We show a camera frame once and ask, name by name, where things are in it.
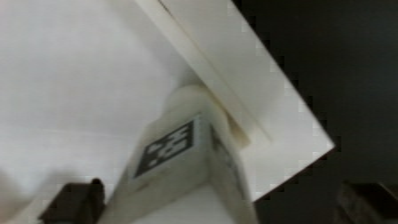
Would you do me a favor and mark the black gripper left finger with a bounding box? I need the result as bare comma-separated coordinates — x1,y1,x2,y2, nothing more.
39,178,105,224

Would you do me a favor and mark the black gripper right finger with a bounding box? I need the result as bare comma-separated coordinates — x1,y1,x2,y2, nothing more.
332,182,398,224

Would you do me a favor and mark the white table leg with tag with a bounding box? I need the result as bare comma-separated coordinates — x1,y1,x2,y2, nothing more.
99,85,259,224

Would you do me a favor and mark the white square tabletop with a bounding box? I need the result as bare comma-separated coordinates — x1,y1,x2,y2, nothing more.
0,0,332,224

